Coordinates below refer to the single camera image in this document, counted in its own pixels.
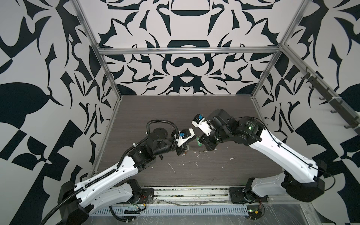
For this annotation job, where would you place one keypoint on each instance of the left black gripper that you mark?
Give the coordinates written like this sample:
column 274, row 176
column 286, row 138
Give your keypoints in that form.
column 179, row 149

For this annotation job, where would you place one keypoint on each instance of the white slotted cable duct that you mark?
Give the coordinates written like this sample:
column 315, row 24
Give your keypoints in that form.
column 187, row 210

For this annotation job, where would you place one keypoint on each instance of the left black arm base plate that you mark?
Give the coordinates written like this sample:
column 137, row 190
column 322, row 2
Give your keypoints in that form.
column 145, row 196

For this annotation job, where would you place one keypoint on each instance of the black wall hook rail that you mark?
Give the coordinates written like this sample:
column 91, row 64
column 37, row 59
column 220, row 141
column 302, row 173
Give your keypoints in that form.
column 339, row 105

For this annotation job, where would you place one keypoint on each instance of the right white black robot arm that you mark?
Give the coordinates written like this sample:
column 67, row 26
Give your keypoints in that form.
column 300, row 178

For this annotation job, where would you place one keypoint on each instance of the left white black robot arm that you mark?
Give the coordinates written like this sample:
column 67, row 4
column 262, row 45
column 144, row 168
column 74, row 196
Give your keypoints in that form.
column 78, row 201

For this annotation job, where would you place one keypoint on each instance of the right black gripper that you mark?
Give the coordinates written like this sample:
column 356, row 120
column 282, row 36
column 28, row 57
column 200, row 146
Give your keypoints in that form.
column 206, row 140

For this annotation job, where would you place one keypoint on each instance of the small green circuit board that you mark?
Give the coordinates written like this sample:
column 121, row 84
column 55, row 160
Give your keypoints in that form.
column 255, row 212

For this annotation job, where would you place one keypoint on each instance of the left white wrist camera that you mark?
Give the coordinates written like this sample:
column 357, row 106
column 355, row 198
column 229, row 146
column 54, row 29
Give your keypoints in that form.
column 185, row 136

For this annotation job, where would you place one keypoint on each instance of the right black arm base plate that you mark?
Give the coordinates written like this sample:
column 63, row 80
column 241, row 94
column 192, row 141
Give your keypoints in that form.
column 244, row 195

